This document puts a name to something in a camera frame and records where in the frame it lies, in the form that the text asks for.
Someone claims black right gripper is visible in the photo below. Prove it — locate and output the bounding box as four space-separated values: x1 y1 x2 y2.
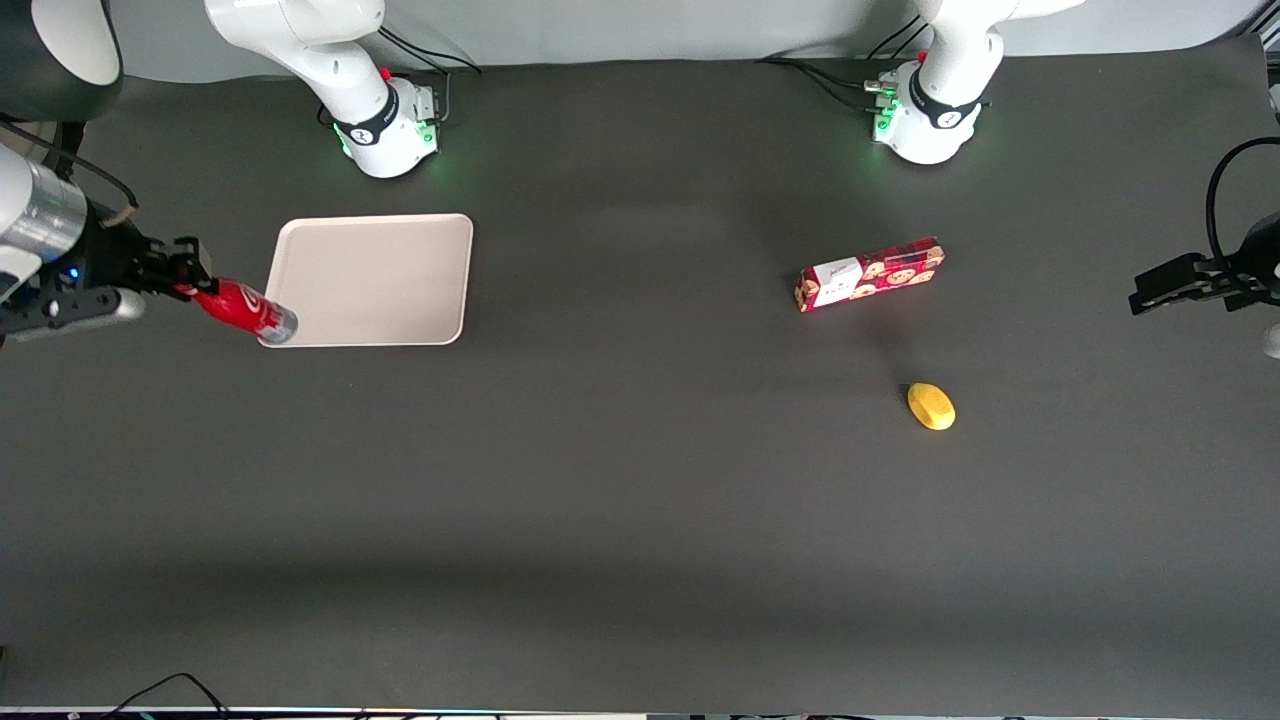
40 200 216 326

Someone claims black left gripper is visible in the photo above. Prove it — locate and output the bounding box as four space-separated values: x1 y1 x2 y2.
1129 212 1280 317

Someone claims red coke bottle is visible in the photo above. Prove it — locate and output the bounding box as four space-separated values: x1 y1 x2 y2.
176 278 300 347

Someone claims beige plastic tray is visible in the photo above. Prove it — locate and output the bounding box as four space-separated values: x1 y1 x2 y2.
256 213 475 349

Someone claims yellow lemon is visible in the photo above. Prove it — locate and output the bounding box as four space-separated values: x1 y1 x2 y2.
906 381 957 432

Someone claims red cookie box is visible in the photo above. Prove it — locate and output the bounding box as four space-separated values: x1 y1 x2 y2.
794 236 947 314

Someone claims black left arm wrist cable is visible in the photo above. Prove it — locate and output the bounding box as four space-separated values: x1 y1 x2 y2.
1204 136 1280 263

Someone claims black arm wrist cable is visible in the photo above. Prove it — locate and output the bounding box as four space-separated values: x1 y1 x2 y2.
0 112 141 226
1204 136 1280 263

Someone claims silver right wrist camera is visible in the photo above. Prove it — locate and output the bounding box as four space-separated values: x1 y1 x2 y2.
0 287 147 346

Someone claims black right arm wrist cable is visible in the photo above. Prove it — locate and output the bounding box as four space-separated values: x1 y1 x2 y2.
0 112 141 226

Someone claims black right arm base cable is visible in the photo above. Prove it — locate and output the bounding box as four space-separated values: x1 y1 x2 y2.
318 18 489 129

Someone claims black arm base cable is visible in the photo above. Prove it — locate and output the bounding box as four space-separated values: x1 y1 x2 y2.
318 18 489 129
758 14 933 113

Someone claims black left arm base cable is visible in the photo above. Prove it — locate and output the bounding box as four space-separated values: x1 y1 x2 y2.
758 14 933 113

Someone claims black cable at table edge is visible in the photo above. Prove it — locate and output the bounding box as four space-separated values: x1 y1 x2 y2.
98 672 233 720

